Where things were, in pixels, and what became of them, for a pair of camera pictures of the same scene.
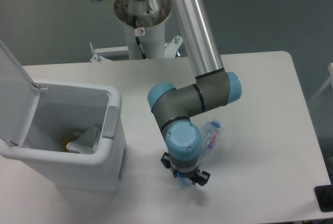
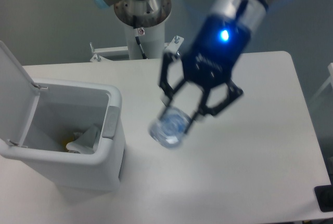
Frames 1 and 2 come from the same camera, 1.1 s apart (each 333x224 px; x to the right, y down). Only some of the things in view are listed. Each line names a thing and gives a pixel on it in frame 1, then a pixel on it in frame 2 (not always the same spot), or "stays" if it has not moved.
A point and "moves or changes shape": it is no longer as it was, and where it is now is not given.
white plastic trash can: [69, 133] stays
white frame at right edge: [330, 70] stays
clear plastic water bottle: [210, 138] moves or changes shape
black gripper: [192, 176] → [215, 51]
